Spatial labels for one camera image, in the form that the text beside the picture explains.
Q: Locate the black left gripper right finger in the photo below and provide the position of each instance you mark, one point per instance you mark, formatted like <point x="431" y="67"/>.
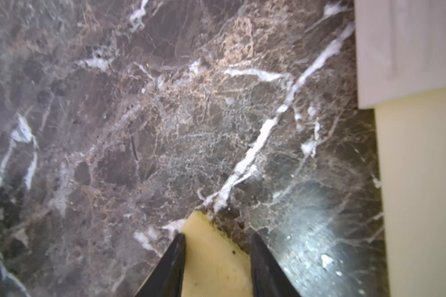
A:
<point x="267" y="276"/>

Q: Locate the pale yellow sponge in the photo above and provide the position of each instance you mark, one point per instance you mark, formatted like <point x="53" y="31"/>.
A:
<point x="214" y="265"/>

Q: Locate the cream drawer cabinet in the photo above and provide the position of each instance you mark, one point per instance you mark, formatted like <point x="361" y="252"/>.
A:
<point x="400" y="49"/>

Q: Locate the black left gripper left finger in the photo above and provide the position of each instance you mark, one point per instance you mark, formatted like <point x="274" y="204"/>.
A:
<point x="166" y="280"/>

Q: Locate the cream bottom drawer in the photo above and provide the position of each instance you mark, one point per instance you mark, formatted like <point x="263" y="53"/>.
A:
<point x="411" y="136"/>

